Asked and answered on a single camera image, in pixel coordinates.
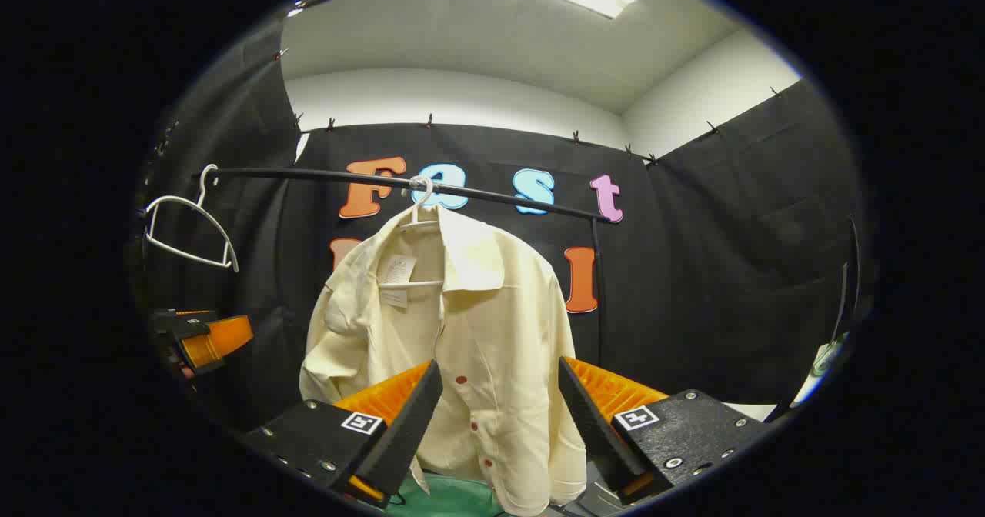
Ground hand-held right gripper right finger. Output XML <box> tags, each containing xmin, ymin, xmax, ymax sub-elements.
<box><xmin>557</xmin><ymin>356</ymin><xmax>773</xmax><ymax>502</ymax></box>

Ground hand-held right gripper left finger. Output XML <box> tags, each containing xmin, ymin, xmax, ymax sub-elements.
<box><xmin>240</xmin><ymin>359</ymin><xmax>445</xmax><ymax>510</ymax></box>

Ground green laundry hamper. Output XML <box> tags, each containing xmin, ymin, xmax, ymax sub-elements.
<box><xmin>382</xmin><ymin>471</ymin><xmax>509</xmax><ymax>517</ymax></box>

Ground cream button-up shirt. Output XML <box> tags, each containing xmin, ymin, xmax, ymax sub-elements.
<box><xmin>299</xmin><ymin>204</ymin><xmax>588</xmax><ymax>517</ymax></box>

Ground white plastic hanger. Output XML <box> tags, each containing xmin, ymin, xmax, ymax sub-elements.
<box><xmin>377</xmin><ymin>175</ymin><xmax>447</xmax><ymax>290</ymax></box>
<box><xmin>143</xmin><ymin>164</ymin><xmax>240</xmax><ymax>273</ymax></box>

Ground black backdrop cloth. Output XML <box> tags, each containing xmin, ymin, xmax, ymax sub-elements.
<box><xmin>131</xmin><ymin>17</ymin><xmax>874</xmax><ymax>425</ymax></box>

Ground black clothes rack rail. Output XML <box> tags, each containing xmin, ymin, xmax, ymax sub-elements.
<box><xmin>191</xmin><ymin>166</ymin><xmax>623</xmax><ymax>368</ymax></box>

